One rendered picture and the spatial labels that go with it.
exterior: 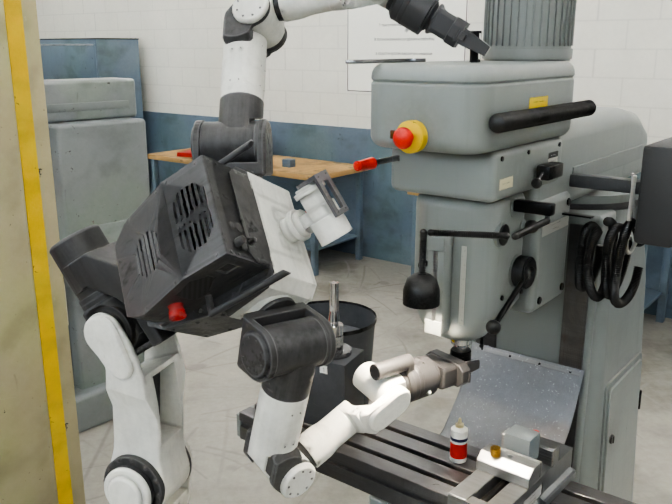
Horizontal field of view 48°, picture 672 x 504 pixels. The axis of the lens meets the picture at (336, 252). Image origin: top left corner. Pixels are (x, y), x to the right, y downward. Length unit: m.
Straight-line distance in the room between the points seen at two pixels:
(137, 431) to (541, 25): 1.21
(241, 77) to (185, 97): 7.03
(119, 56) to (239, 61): 7.22
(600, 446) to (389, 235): 4.97
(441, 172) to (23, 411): 2.03
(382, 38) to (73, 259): 5.44
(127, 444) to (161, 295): 0.47
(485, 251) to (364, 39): 5.47
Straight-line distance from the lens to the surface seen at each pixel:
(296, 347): 1.30
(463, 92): 1.37
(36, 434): 3.14
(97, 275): 1.57
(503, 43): 1.75
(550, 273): 1.80
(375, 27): 6.86
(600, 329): 2.03
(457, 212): 1.55
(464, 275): 1.57
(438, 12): 1.57
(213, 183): 1.31
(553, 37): 1.75
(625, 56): 5.89
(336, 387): 1.94
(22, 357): 3.00
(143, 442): 1.68
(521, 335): 2.08
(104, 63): 8.66
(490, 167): 1.46
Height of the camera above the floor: 1.92
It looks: 15 degrees down
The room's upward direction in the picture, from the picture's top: straight up
